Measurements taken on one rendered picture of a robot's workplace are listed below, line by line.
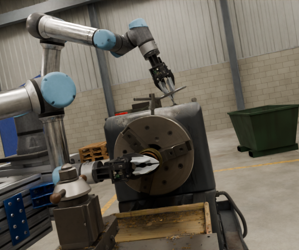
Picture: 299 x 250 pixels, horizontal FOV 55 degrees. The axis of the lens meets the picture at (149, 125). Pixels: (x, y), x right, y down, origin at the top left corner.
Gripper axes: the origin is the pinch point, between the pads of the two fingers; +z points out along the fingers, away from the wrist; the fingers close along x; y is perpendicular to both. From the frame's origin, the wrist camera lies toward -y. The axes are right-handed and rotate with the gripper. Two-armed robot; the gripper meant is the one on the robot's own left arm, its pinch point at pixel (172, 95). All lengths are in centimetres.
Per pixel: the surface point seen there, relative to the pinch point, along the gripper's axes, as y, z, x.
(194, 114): 2.0, 11.4, 5.5
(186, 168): 17.7, 28.1, -5.9
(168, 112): 0.8, 5.9, -4.7
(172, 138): 17.6, 15.2, -5.6
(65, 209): 76, 14, -23
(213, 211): 3, 53, -5
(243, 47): -973, -80, 243
